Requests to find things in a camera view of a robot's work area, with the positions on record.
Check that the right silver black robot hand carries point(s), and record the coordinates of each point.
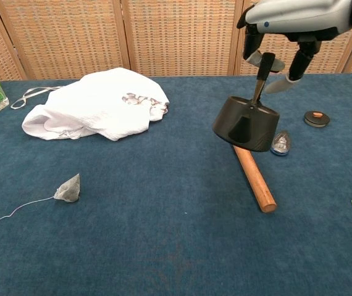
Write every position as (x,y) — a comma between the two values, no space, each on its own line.
(299,15)

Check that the blue table cover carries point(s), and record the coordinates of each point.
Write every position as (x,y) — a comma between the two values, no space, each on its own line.
(163,240)

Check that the woven wooden folding screen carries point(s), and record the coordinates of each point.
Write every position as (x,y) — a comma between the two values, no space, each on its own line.
(182,37)

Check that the black cast iron teapot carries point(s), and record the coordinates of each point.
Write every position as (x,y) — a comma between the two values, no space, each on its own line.
(244,126)

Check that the black teapot lid wooden knob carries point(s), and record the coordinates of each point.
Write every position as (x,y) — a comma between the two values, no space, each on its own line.
(316,120)

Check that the wooden rolling pin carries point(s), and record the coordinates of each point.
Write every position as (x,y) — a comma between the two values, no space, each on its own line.
(256,182)

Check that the clear blue correction tape dispenser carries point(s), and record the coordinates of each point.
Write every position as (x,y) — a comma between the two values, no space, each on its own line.
(282,145)

